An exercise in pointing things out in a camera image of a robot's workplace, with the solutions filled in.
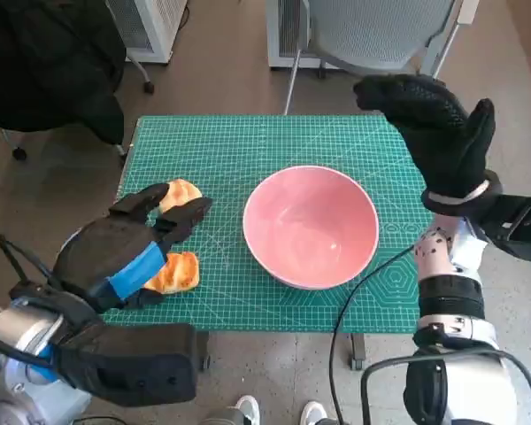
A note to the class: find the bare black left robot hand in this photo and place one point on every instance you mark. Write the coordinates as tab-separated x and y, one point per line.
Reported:
102	252

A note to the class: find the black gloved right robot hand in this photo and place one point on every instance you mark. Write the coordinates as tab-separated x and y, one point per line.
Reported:
442	141

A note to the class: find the long toy bread loaf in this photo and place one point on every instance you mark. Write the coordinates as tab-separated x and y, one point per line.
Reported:
181	272

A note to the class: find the round toy bread bun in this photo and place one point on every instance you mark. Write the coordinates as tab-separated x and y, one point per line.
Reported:
183	192

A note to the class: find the pink bowl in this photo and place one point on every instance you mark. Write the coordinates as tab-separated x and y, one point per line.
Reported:
310	221

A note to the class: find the black chair caster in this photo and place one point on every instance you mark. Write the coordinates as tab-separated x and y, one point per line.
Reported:
20	154

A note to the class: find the grey mesh office chair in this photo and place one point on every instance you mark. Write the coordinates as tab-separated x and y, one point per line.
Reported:
371	31

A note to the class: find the black table leg with caster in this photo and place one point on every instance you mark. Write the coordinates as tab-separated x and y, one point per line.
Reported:
204	352
357	350

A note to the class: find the green cutting mat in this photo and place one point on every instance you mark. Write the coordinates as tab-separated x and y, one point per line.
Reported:
230	146

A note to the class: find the chair leg with caster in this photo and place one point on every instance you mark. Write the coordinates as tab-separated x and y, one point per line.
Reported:
148	86

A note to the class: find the white appliance with dark grille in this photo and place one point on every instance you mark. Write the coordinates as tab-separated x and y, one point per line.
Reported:
290	26

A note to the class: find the white shoe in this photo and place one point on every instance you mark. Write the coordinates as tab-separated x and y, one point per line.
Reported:
249	408
314	411

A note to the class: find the white appliance with mesh grille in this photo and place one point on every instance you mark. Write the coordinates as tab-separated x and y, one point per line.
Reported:
159	26

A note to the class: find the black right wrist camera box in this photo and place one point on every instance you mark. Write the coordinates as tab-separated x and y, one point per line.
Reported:
522	226

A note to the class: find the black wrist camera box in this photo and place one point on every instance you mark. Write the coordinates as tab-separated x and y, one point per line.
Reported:
522	226
137	363

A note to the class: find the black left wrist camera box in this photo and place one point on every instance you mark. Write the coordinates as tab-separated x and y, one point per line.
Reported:
137	363

